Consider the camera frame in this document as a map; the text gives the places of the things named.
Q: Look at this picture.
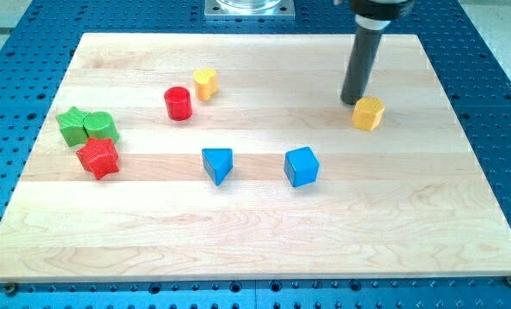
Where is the green cylinder block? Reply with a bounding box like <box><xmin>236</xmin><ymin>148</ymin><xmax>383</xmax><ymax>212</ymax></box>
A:
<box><xmin>83</xmin><ymin>111</ymin><xmax>119</xmax><ymax>142</ymax></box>

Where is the blue perforated table plate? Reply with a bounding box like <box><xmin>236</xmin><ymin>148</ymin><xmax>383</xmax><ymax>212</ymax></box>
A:
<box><xmin>0</xmin><ymin>0</ymin><xmax>511</xmax><ymax>308</ymax></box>

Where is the yellow hexagon block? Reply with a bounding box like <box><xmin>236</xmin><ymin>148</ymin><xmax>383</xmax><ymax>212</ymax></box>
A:
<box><xmin>352</xmin><ymin>96</ymin><xmax>385</xmax><ymax>131</ymax></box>

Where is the blue triangle block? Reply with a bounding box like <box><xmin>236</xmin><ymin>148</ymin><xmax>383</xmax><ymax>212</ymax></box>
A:
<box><xmin>202</xmin><ymin>148</ymin><xmax>234</xmax><ymax>186</ymax></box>

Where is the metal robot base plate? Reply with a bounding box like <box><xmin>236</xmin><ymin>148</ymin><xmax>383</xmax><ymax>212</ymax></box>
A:
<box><xmin>204</xmin><ymin>0</ymin><xmax>295</xmax><ymax>20</ymax></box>

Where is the blue cube block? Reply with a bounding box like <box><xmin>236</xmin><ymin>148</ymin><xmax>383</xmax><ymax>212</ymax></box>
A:
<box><xmin>283</xmin><ymin>147</ymin><xmax>319</xmax><ymax>187</ymax></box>

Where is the wooden board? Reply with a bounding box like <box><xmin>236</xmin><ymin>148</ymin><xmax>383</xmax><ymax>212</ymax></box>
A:
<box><xmin>0</xmin><ymin>33</ymin><xmax>511</xmax><ymax>283</ymax></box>

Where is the yellow heart block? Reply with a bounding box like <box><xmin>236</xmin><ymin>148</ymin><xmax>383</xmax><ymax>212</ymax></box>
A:
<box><xmin>193</xmin><ymin>68</ymin><xmax>218</xmax><ymax>101</ymax></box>

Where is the red cylinder block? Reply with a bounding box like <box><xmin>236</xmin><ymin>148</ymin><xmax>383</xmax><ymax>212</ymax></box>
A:
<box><xmin>164</xmin><ymin>86</ymin><xmax>192</xmax><ymax>121</ymax></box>

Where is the green star block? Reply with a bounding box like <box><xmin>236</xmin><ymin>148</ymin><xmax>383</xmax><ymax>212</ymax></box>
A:
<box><xmin>56</xmin><ymin>106</ymin><xmax>89</xmax><ymax>147</ymax></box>

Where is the black tool mount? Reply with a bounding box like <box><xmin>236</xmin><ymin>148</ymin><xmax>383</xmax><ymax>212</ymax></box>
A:
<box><xmin>348</xmin><ymin>0</ymin><xmax>415</xmax><ymax>31</ymax></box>

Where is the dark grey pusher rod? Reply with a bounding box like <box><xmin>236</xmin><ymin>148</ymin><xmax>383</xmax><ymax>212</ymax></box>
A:
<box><xmin>340</xmin><ymin>26</ymin><xmax>383</xmax><ymax>105</ymax></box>

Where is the red star block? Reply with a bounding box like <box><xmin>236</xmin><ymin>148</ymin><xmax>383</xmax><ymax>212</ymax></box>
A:
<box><xmin>76</xmin><ymin>137</ymin><xmax>119</xmax><ymax>180</ymax></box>

